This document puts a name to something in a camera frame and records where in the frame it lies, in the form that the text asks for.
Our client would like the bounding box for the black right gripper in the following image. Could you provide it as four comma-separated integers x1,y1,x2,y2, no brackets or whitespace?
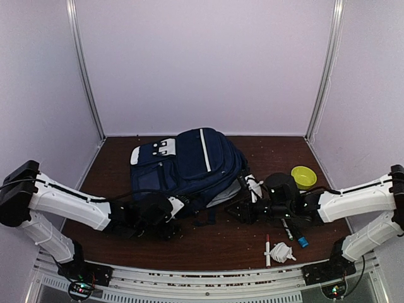
224,194,292,226

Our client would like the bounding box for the navy blue student backpack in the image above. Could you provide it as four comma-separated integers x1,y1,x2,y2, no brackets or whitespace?
130,128,249,225

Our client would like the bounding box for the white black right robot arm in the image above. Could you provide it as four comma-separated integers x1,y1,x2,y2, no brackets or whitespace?
225,165,403,279

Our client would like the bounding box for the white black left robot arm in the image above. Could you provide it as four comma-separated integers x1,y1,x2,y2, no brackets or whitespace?
1,160,184,280

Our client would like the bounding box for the white red-capped pen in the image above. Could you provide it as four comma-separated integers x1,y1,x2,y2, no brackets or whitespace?
264,234,271,268

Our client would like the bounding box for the grey marker pen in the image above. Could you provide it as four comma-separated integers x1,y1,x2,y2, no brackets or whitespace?
280,219,294,241

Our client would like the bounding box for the black blue marker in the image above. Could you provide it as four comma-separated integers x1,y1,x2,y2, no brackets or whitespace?
291,226,309,248

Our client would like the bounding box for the yellow green bowl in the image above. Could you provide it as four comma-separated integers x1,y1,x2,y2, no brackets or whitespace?
291,166,318,190

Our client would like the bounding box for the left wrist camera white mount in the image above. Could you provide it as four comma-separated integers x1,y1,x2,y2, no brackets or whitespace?
168,196,186,218

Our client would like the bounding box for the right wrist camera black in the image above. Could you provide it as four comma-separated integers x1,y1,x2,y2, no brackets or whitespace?
238,174,263,203

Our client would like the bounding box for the aluminium front rail frame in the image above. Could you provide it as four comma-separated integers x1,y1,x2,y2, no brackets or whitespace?
30,249,389,303

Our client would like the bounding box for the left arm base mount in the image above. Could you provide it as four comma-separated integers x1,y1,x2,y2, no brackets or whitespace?
54,241,113,302

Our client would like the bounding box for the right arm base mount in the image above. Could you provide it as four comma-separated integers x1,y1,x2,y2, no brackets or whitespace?
302,238,365,302

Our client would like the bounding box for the right aluminium corner post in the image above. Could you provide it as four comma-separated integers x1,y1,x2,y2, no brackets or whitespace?
306,0,345,143

